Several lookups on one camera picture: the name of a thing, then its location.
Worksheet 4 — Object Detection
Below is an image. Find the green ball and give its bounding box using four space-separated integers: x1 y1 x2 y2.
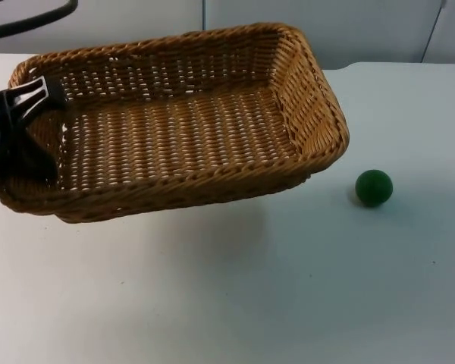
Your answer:
354 168 394 209

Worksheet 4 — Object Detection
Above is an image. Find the thick black cable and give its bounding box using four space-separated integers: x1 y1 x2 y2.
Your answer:
0 0 80 42

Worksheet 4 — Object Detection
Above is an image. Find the pale brown wicker basket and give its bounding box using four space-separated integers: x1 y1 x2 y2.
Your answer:
0 21 351 224

